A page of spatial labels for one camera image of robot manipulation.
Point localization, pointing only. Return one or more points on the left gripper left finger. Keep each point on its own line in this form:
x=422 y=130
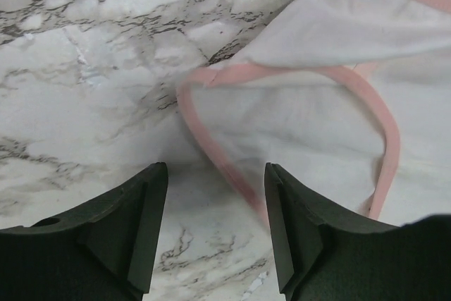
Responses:
x=102 y=249

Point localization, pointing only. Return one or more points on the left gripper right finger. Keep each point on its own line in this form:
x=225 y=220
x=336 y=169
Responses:
x=324 y=251

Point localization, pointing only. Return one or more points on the white pink underwear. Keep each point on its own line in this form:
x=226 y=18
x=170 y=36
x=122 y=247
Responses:
x=352 y=97

